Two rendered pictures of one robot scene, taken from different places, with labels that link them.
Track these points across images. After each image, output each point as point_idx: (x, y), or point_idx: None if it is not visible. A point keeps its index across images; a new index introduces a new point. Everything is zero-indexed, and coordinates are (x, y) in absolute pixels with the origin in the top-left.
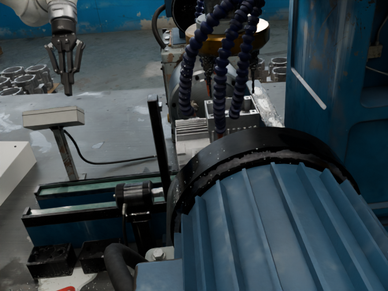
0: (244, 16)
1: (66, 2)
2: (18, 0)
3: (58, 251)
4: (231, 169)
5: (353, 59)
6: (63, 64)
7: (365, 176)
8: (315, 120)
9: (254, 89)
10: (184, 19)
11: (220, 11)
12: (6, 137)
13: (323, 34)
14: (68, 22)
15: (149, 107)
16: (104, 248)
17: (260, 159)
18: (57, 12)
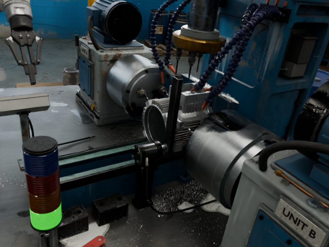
0: (253, 29)
1: (26, 2)
2: None
3: (76, 211)
4: None
5: (278, 58)
6: (26, 57)
7: (266, 127)
8: (240, 95)
9: (194, 79)
10: (114, 29)
11: (253, 25)
12: None
13: (249, 45)
14: (29, 20)
15: (177, 84)
16: (114, 201)
17: None
18: (19, 11)
